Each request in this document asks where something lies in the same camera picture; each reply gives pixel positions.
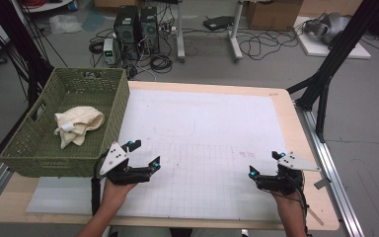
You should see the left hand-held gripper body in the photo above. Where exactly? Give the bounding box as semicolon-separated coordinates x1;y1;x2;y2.
99;141;153;186

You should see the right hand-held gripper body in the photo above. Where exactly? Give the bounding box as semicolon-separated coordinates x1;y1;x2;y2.
256;151;322;197

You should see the person's right hand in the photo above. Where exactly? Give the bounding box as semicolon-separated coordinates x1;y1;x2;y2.
270;190;306;216

